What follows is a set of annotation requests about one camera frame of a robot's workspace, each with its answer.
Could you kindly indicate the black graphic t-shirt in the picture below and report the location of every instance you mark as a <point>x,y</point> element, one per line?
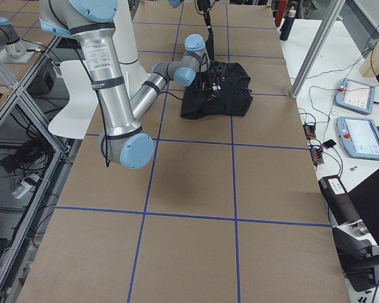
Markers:
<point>234,98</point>

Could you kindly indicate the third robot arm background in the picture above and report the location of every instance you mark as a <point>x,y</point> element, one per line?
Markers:
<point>12,48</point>

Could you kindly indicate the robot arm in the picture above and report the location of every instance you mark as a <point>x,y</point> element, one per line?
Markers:
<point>124,90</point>
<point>176,4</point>

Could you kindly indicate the black water bottle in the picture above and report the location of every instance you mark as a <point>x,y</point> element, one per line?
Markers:
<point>286,27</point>

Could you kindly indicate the far teach pendant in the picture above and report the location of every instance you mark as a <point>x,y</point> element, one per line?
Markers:
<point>355,96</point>

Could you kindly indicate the teach pendant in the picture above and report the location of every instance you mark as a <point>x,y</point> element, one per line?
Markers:
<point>355,96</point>
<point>359,137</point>

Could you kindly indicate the near teach pendant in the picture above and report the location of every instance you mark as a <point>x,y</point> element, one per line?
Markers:
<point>359,137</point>

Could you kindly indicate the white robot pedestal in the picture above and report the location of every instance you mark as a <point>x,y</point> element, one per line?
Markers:
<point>125,44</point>

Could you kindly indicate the aluminium frame post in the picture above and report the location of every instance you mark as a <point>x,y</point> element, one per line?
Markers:
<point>316,45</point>

